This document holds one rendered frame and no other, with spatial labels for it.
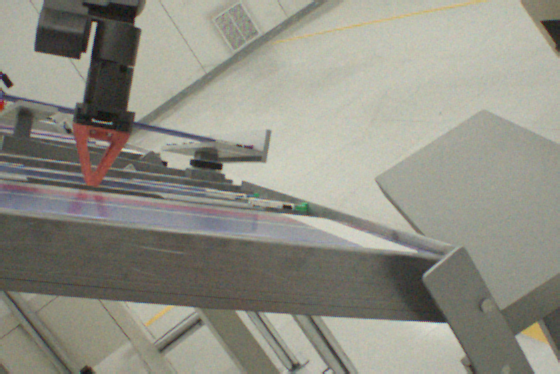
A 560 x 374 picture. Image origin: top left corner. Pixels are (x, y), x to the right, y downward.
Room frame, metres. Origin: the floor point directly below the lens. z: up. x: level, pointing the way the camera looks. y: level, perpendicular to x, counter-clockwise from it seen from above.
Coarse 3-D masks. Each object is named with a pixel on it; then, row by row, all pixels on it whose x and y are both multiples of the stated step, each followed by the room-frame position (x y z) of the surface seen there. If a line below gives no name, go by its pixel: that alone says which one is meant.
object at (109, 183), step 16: (32, 176) 0.94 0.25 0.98; (48, 176) 0.94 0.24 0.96; (64, 176) 0.95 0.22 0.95; (80, 176) 0.95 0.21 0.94; (144, 192) 0.96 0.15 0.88; (160, 192) 0.97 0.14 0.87; (176, 192) 0.97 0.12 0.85; (192, 192) 0.98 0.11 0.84; (208, 192) 0.99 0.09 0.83; (304, 208) 1.00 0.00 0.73
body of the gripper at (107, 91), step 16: (96, 64) 0.96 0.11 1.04; (112, 64) 0.96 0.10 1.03; (96, 80) 0.96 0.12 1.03; (112, 80) 0.95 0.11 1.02; (128, 80) 0.97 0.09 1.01; (96, 96) 0.95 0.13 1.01; (112, 96) 0.95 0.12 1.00; (128, 96) 0.97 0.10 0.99; (96, 112) 0.92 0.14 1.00; (112, 112) 0.93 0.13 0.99; (128, 112) 0.93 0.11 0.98
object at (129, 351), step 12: (120, 348) 1.24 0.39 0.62; (132, 348) 1.21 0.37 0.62; (108, 360) 1.22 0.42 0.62; (120, 360) 1.19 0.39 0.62; (132, 360) 1.16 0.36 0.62; (144, 360) 1.18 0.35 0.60; (96, 372) 1.20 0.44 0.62; (108, 372) 1.17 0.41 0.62; (120, 372) 1.14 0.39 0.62; (132, 372) 1.11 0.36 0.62; (144, 372) 1.09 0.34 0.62
